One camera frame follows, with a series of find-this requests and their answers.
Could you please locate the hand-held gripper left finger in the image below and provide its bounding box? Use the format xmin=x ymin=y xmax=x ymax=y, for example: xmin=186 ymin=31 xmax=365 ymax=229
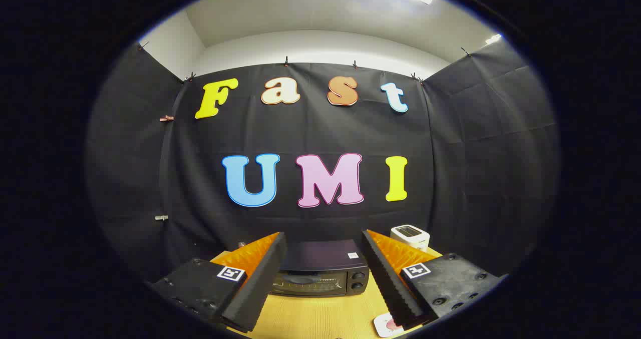
xmin=150 ymin=231 xmax=288 ymax=333

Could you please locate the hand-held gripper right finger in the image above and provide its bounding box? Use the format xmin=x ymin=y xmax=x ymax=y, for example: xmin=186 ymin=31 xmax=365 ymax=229
xmin=362 ymin=229 xmax=504 ymax=331

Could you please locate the white square food tray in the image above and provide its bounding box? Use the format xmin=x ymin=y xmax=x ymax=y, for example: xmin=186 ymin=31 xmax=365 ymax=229
xmin=373 ymin=312 xmax=407 ymax=338

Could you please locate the black toaster oven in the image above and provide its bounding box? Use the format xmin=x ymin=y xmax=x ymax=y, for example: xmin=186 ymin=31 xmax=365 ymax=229
xmin=270 ymin=239 xmax=371 ymax=297

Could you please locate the white toaster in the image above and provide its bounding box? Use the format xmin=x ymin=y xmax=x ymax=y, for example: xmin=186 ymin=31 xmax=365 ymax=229
xmin=390 ymin=224 xmax=431 ymax=252

